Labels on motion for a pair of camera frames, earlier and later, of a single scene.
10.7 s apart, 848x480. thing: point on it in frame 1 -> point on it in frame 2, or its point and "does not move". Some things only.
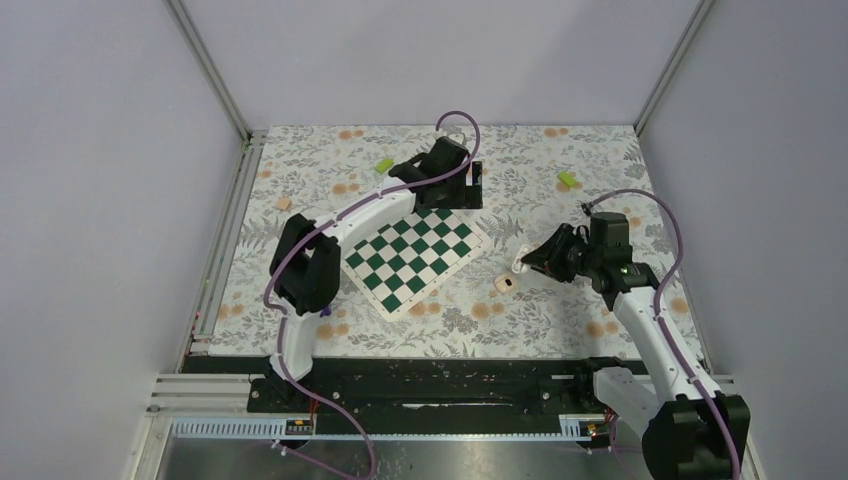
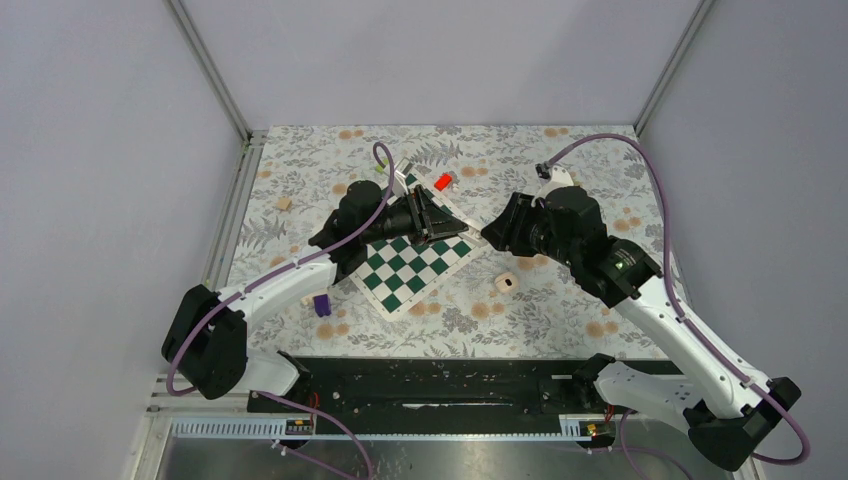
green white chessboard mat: x=414 y=256 does not move
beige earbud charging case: x=505 y=284 does not move
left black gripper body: x=457 y=195 -> x=398 y=220
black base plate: x=408 y=388 does not move
